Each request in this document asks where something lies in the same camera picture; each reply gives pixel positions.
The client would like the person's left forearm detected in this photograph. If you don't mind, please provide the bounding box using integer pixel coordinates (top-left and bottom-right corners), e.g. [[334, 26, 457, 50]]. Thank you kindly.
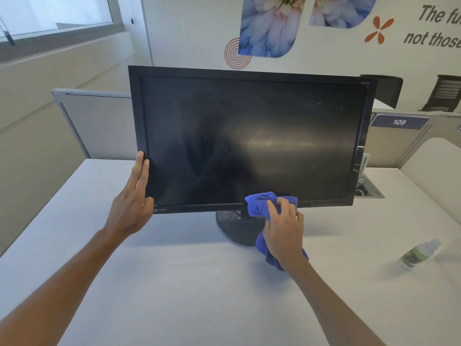
[[0, 228, 123, 346]]

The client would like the grey framed window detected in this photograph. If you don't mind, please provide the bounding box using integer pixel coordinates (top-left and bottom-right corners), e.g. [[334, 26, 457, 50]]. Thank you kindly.
[[0, 0, 125, 63]]

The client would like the grey desk cable box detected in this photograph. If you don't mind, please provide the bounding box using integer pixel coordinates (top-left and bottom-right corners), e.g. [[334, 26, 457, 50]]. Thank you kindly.
[[354, 153, 385, 199]]

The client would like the black slatted office chair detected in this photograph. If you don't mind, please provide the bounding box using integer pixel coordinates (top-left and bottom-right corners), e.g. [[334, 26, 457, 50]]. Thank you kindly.
[[419, 74, 461, 113]]

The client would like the blue microfiber cloth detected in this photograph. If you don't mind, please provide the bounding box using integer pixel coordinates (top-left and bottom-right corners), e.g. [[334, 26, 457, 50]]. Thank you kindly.
[[244, 192, 310, 272]]

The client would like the black acer monitor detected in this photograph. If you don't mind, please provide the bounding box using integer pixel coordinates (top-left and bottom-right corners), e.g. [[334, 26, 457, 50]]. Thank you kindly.
[[128, 65, 378, 247]]

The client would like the person's right forearm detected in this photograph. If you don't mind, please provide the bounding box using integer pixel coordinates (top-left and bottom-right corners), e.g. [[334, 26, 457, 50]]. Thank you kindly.
[[284, 258, 386, 346]]

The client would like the grey side partition panel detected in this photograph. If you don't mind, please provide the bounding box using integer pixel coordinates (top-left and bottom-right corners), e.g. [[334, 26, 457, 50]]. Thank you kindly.
[[51, 88, 139, 160]]

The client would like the person's left hand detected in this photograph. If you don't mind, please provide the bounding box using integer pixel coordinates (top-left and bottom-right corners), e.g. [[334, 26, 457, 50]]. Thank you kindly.
[[102, 151, 155, 239]]

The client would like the beige cubicle partition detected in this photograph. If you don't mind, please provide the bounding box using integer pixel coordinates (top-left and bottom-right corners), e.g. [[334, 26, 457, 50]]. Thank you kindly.
[[396, 111, 461, 169], [364, 108, 442, 169]]

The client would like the small white spray bottle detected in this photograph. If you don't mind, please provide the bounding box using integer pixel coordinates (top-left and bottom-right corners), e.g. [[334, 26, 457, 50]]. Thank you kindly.
[[398, 238, 443, 271]]

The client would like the blind pull wand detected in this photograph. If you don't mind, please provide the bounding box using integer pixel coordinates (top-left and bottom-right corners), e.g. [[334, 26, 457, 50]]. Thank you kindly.
[[0, 16, 16, 47]]

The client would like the person's right hand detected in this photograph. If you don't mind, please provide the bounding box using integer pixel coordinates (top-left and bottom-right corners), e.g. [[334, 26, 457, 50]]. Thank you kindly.
[[263, 197, 306, 272]]

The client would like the black mesh office chair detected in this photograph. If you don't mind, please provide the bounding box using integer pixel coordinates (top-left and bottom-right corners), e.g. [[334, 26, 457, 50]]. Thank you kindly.
[[360, 74, 404, 109]]

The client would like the frosted desk divider panel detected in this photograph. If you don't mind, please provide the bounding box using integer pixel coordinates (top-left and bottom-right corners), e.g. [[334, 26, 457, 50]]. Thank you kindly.
[[400, 137, 461, 226]]

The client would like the blue flower wall decal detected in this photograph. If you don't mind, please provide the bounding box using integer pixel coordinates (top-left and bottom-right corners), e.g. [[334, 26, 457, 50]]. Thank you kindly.
[[237, 0, 307, 59]]

